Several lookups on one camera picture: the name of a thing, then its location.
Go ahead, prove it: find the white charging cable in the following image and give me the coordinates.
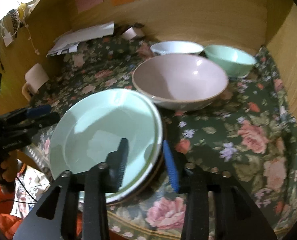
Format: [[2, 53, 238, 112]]
[[16, 1, 40, 55]]

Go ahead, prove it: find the white floral bedsheet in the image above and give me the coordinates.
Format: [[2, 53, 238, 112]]
[[12, 166, 55, 219]]

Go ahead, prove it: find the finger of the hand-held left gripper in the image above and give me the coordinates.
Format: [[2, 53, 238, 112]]
[[3, 104, 52, 121], [2, 112, 61, 137]]

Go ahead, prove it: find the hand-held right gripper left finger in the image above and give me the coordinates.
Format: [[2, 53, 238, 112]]
[[12, 138, 129, 240]]

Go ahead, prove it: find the pink bowl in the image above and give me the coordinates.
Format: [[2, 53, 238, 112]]
[[132, 54, 229, 112]]

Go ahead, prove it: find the dark floral tablecloth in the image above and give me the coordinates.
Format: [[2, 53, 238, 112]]
[[21, 34, 297, 240]]

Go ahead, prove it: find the person's left hand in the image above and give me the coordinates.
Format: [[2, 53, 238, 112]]
[[0, 151, 23, 182]]

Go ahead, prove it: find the pale pink mug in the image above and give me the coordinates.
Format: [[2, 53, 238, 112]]
[[22, 63, 50, 101]]

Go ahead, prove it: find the white bowl with black pattern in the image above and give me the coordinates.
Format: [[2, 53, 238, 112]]
[[150, 41, 204, 56]]

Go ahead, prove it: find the mint green bowl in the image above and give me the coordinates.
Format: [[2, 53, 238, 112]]
[[203, 44, 258, 78]]

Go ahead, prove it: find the dark braided headband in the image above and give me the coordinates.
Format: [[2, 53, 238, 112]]
[[7, 9, 19, 27]]

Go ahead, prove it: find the wooden desk hutch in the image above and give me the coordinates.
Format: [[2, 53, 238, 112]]
[[0, 0, 297, 170]]

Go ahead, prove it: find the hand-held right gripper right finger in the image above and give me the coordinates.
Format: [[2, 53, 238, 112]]
[[163, 139, 279, 240]]

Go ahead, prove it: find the stack of white papers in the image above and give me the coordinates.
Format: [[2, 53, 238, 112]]
[[47, 21, 115, 57]]

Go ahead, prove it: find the mint green plate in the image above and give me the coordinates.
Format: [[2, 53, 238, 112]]
[[49, 88, 163, 204]]

